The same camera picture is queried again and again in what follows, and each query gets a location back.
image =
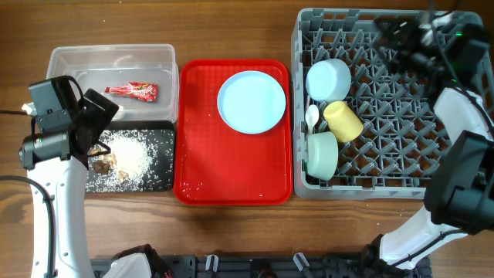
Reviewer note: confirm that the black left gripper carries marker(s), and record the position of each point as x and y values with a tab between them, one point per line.
102	117

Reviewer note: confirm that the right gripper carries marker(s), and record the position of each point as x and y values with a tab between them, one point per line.
404	57

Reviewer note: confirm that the red candy wrapper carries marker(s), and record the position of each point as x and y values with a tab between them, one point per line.
142	91

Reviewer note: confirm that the rice and food scraps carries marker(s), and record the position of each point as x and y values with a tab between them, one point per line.
127	158

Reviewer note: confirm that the light blue bowl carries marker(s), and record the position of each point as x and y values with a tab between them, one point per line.
328	80

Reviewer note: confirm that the yellow cup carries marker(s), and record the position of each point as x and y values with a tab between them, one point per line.
342	121

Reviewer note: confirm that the white plastic spoon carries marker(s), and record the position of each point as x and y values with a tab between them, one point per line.
311	118

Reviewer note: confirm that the green bowl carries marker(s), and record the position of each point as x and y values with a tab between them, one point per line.
322	155

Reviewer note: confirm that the light blue plate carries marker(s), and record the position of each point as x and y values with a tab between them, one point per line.
251	102

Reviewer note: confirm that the white plastic fork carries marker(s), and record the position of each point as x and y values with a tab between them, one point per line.
307	102

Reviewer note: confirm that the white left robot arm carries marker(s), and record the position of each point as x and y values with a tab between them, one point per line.
56	161

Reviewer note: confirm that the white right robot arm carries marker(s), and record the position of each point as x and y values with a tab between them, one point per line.
459	199

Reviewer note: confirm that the grey dishwasher rack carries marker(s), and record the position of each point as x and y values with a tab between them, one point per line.
402	143

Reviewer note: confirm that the black tray bin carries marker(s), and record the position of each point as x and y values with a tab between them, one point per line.
162	173

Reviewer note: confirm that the red serving tray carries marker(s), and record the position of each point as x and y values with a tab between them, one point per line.
213	163

